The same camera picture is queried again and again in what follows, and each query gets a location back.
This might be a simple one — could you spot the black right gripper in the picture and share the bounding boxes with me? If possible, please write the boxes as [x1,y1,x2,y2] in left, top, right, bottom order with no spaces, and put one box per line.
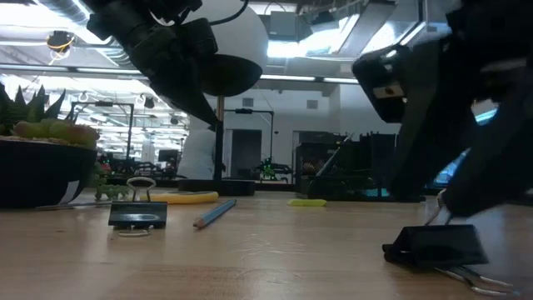
[351,0,533,199]

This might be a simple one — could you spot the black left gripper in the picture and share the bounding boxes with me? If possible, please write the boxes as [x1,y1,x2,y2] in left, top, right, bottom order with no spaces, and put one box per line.
[82,0,220,133]

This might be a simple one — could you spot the blue sticky note pad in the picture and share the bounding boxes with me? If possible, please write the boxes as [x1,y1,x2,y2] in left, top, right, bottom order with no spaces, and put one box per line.
[361,187,391,198]

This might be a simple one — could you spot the black binder clip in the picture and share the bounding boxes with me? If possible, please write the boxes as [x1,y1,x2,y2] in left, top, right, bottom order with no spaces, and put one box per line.
[107,177,168,238]
[381,189,521,298]

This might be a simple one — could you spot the yellow-handled scissors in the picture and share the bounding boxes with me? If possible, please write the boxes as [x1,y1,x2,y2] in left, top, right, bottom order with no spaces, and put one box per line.
[35,190,220,210]

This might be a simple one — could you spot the blue pencil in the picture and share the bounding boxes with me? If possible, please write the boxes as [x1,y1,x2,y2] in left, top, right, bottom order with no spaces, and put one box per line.
[192,198,238,231]

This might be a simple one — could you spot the yellow-green eraser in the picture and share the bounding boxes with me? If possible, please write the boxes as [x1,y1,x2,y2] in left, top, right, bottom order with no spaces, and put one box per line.
[286,198,328,208]

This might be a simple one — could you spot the black mesh desk organizer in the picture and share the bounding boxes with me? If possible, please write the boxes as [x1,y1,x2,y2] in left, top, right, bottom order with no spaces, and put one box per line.
[294,132,424,203]

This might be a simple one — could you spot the person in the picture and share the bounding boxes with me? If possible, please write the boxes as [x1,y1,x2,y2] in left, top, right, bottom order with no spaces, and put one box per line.
[177,123,217,181]

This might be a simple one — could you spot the black tall cabinet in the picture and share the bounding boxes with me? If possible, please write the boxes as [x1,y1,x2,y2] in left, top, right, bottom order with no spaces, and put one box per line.
[360,132,400,176]

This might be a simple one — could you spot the white globe table lamp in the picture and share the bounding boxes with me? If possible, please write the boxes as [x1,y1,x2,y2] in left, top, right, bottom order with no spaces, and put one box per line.
[182,0,270,198]

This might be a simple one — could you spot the black tubular stand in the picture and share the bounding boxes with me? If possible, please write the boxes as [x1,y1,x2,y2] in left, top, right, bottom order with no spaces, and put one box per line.
[224,107,276,163]

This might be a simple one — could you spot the green plant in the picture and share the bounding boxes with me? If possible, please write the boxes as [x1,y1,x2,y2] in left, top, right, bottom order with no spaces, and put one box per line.
[255,156,293,181]

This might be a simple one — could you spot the potted succulent plant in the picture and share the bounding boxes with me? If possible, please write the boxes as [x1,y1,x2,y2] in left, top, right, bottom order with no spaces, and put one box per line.
[0,82,132,210]

